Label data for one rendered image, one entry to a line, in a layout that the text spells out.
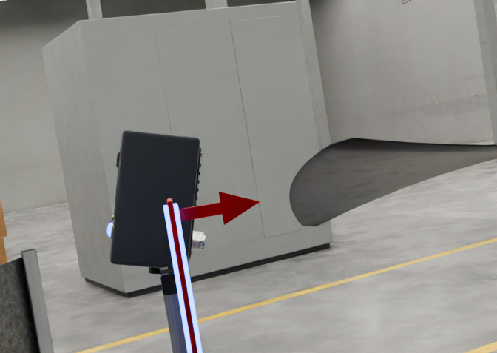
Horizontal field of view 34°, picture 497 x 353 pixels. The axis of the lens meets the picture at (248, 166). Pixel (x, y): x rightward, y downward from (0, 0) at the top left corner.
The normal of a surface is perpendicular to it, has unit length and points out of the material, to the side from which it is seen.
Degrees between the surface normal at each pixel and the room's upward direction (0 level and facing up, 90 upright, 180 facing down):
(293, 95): 90
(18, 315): 90
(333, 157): 162
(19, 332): 90
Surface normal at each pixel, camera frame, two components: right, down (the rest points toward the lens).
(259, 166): 0.44, -0.02
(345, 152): 0.02, 0.97
